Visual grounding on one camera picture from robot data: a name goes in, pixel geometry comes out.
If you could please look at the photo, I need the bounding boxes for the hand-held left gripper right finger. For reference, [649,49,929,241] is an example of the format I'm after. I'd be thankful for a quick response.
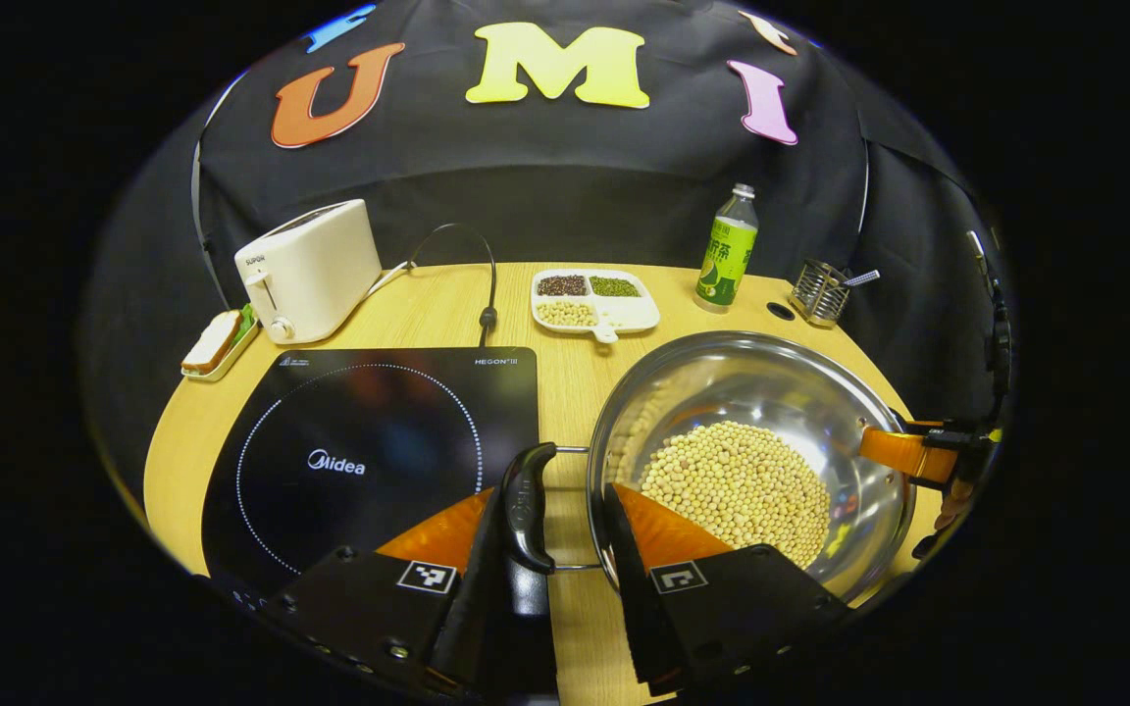
[604,482,856,698]

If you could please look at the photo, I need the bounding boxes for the black cooktop power cable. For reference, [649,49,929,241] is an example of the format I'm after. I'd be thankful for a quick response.
[406,223,500,348]

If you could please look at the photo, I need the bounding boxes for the black induction cooktop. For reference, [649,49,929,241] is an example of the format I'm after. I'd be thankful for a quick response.
[201,346,540,611]

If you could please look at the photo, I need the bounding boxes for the white toaster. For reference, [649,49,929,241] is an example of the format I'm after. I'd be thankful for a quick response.
[234,199,384,345]

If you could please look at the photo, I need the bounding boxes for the sandwich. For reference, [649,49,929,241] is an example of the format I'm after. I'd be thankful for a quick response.
[180,308,250,374]

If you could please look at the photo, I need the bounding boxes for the green label drink bottle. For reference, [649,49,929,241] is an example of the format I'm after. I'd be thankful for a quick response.
[693,183,760,315]

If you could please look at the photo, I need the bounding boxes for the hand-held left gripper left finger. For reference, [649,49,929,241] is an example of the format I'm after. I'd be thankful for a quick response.
[261,485,515,700]

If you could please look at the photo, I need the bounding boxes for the stainless steel pot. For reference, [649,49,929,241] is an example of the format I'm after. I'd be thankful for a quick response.
[503,330,920,605]

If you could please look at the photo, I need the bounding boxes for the black backdrop cloth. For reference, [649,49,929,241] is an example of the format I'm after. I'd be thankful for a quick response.
[84,0,1009,418]

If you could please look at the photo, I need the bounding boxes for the metal wire utensil holder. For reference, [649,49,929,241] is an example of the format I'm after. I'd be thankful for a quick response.
[789,259,852,328]

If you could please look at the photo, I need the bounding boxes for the pile of soybeans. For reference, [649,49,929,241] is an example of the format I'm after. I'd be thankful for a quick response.
[640,421,832,571]

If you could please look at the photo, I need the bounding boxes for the pale green rectangular plate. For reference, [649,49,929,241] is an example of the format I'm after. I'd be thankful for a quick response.
[180,304,263,383]

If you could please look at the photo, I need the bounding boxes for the white divided bean dish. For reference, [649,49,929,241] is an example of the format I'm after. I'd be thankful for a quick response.
[531,269,662,345]

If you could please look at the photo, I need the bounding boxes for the white toaster cable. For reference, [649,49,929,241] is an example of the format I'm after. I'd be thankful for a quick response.
[367,261,419,301]

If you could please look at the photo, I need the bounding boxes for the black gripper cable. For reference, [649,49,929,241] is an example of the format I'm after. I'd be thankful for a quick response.
[965,230,1014,425]

